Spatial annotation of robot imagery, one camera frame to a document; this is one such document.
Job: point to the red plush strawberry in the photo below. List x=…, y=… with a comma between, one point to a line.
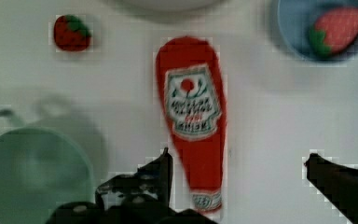
x=71, y=34

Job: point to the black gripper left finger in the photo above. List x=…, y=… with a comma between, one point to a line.
x=153, y=179

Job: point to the pink plush strawberry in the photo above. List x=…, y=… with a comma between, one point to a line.
x=334, y=31

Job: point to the lilac plate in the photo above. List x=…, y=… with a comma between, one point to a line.
x=166, y=5

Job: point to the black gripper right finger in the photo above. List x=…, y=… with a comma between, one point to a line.
x=337, y=183

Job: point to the red plush ketchup bottle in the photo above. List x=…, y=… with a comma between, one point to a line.
x=191, y=93

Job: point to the green mug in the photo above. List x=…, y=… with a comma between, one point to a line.
x=40, y=169

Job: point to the blue bowl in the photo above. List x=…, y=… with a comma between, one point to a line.
x=294, y=19

